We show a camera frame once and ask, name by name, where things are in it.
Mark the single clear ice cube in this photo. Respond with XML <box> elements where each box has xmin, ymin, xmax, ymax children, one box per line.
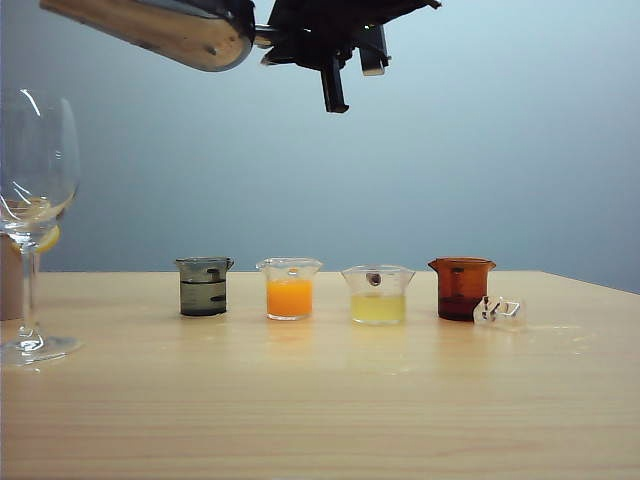
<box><xmin>471</xmin><ymin>294</ymin><xmax>524</xmax><ymax>329</ymax></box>

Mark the beaker with pale yellow liquid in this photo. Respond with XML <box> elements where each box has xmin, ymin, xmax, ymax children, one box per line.
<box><xmin>340</xmin><ymin>265</ymin><xmax>417</xmax><ymax>327</ymax></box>

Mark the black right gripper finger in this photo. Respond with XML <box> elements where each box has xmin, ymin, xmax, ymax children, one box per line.
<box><xmin>358</xmin><ymin>23</ymin><xmax>392</xmax><ymax>78</ymax></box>
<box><xmin>319</xmin><ymin>61</ymin><xmax>350</xmax><ymax>115</ymax></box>

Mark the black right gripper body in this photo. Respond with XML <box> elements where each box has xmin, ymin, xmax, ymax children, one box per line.
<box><xmin>260</xmin><ymin>0</ymin><xmax>443</xmax><ymax>72</ymax></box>

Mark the grey tinted small beaker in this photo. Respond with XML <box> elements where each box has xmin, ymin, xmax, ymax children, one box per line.
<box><xmin>173</xmin><ymin>256</ymin><xmax>236</xmax><ymax>318</ymax></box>

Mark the beaker with orange juice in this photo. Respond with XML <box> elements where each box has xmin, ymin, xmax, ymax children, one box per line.
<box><xmin>255</xmin><ymin>257</ymin><xmax>325</xmax><ymax>323</ymax></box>

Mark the beige wooden block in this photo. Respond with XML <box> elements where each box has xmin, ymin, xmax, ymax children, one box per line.
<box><xmin>0</xmin><ymin>236</ymin><xmax>23</xmax><ymax>323</ymax></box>

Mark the clear wine glass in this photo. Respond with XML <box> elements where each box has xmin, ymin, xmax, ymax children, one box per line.
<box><xmin>0</xmin><ymin>88</ymin><xmax>84</xmax><ymax>372</ymax></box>

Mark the shiny metal ice scoop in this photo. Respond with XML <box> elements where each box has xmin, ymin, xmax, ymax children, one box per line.
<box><xmin>38</xmin><ymin>0</ymin><xmax>281</xmax><ymax>74</ymax></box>

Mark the amber brown small beaker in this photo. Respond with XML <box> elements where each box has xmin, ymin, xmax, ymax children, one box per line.
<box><xmin>427</xmin><ymin>257</ymin><xmax>498</xmax><ymax>323</ymax></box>

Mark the yellow lemon slice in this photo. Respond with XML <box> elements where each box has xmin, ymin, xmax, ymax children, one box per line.
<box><xmin>13</xmin><ymin>224</ymin><xmax>62</xmax><ymax>255</ymax></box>

